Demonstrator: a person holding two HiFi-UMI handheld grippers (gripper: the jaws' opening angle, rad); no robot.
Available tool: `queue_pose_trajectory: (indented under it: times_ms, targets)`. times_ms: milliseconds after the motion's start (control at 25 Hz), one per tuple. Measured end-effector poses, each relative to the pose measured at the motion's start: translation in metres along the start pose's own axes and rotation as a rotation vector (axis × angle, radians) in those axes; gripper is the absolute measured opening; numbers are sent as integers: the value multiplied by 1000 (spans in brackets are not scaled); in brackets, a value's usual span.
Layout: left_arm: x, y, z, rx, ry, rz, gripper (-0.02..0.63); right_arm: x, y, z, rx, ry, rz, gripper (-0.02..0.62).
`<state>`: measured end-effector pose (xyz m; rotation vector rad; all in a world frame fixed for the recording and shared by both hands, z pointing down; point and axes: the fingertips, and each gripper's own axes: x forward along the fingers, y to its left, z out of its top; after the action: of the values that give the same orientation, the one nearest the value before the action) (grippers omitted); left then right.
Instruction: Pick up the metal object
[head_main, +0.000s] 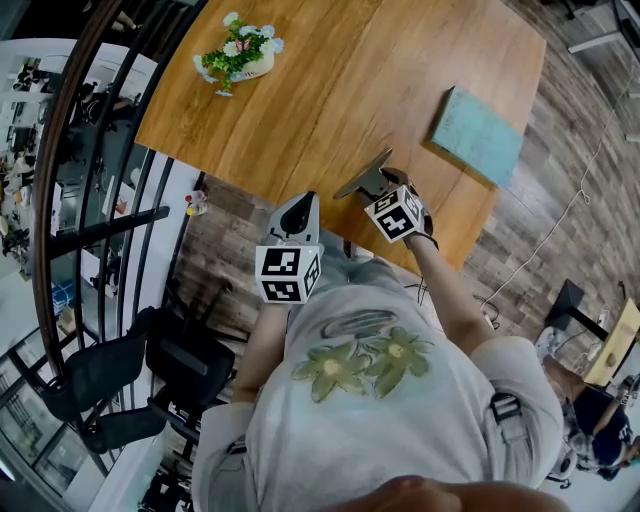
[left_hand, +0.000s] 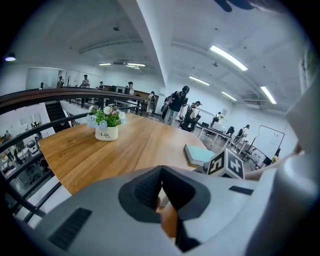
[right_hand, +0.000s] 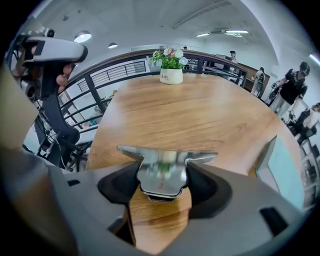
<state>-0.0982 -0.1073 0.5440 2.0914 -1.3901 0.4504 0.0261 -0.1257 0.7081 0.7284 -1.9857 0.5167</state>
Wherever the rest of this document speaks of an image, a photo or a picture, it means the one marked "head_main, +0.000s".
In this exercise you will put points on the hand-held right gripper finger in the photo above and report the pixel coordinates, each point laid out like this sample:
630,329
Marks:
352,187
379,162

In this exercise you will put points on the person's left forearm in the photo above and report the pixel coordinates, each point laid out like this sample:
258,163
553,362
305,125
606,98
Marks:
262,350

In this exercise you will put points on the white pot with flowers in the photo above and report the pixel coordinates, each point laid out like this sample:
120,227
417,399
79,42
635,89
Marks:
242,52

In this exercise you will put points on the teal book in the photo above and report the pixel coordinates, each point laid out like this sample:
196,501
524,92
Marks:
475,135

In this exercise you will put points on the black table base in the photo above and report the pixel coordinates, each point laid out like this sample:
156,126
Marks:
570,300

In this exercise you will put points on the person's white flower-print shirt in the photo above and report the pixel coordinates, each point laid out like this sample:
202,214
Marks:
370,440

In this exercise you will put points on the black mesh office chair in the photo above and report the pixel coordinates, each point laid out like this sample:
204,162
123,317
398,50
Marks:
127,430
105,365
192,360

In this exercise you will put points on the light wooden desk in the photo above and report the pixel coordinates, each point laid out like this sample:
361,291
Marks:
617,345

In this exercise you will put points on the small red yellow toy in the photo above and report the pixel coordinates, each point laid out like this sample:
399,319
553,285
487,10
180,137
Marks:
196,202

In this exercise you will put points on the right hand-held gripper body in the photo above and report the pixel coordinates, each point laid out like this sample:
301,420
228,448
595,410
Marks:
395,217

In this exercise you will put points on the white desk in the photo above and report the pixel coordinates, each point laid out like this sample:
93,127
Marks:
595,42

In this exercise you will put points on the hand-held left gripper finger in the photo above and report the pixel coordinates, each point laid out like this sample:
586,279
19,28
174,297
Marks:
275,222
314,225

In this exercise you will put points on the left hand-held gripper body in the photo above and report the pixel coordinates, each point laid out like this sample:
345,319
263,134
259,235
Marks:
282,272

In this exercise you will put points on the person's right forearm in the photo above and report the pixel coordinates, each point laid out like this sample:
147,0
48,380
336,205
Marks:
450,300

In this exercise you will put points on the dark railing with brown handrail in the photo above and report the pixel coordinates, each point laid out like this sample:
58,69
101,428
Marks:
42,200

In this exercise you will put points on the person's grey trousers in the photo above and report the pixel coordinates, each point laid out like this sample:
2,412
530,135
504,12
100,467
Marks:
360,270

